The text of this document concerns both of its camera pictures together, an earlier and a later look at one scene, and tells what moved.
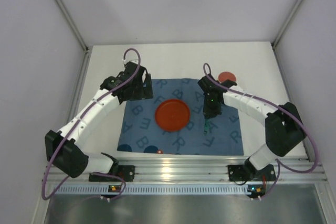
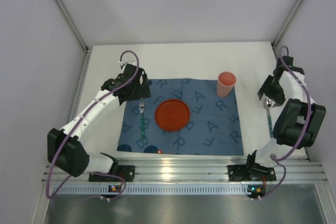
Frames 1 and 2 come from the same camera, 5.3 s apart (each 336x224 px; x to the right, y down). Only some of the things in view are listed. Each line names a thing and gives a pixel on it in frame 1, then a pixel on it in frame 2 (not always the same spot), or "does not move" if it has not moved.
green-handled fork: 207,126 to 141,107
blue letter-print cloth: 141,132 does not move
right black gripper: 210,113 to 271,93
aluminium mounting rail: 206,169 does not move
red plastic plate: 172,115 does not move
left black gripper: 146,87 does not move
